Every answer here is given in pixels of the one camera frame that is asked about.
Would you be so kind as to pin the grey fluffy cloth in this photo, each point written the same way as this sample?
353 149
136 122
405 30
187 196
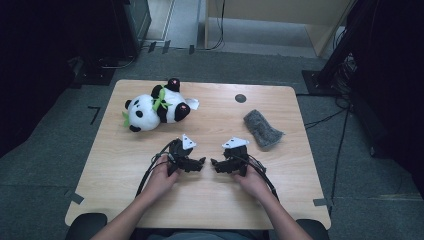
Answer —
261 128

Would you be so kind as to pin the person's left hand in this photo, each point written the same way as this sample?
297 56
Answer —
160 181

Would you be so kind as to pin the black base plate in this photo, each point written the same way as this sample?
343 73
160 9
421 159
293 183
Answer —
93 76

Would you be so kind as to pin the panda plush toy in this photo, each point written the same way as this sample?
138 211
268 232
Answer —
156 106

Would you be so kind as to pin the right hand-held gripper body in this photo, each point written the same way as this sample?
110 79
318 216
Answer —
236 156

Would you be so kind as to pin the black chair armrest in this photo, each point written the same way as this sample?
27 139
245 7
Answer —
315 231
85 226

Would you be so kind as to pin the black equipment cabinet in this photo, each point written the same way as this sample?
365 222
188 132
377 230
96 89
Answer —
133 26

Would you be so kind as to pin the light wooden cabinet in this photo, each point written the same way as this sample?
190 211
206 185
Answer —
266 10

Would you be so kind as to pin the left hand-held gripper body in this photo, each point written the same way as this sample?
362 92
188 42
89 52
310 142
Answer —
180 153

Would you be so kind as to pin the black metal stand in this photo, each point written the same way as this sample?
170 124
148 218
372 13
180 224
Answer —
333 66

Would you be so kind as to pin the person's right hand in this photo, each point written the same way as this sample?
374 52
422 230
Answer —
253 183

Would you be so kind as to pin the round grey table grommet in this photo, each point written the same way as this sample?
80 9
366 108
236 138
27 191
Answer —
240 98

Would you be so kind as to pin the grey tape piece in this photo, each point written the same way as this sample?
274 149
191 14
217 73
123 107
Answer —
320 202
74 196

